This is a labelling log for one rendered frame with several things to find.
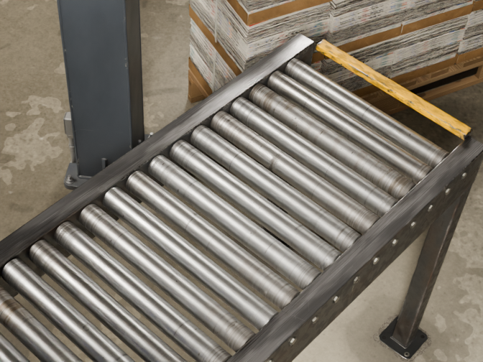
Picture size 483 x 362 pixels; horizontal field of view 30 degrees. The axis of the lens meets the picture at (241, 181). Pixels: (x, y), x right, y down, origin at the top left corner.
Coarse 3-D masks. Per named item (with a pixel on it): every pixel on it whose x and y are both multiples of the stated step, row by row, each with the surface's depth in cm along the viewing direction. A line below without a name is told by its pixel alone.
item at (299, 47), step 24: (288, 48) 219; (312, 48) 223; (264, 72) 213; (216, 96) 207; (240, 96) 208; (192, 120) 201; (144, 144) 196; (168, 144) 196; (192, 144) 203; (120, 168) 191; (144, 168) 193; (72, 192) 185; (96, 192) 186; (48, 216) 181; (72, 216) 182; (24, 240) 177; (48, 240) 180; (0, 264) 173
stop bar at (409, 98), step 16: (320, 48) 218; (336, 48) 217; (352, 64) 214; (368, 80) 212; (384, 80) 211; (400, 96) 208; (416, 96) 208; (432, 112) 204; (448, 128) 203; (464, 128) 202
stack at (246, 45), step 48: (192, 0) 285; (240, 0) 253; (288, 0) 256; (336, 0) 267; (384, 0) 275; (432, 0) 287; (192, 48) 302; (240, 48) 265; (384, 48) 293; (432, 48) 305; (192, 96) 318; (384, 96) 312; (432, 96) 326
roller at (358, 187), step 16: (240, 112) 206; (256, 112) 204; (256, 128) 204; (272, 128) 202; (288, 128) 202; (288, 144) 200; (304, 144) 198; (304, 160) 198; (320, 160) 196; (336, 160) 196; (336, 176) 194; (352, 176) 193; (352, 192) 192; (368, 192) 190; (384, 192) 190; (368, 208) 192; (384, 208) 189
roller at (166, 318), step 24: (72, 240) 178; (96, 264) 175; (120, 264) 175; (120, 288) 172; (144, 288) 171; (144, 312) 169; (168, 312) 168; (168, 336) 167; (192, 336) 165; (216, 360) 162
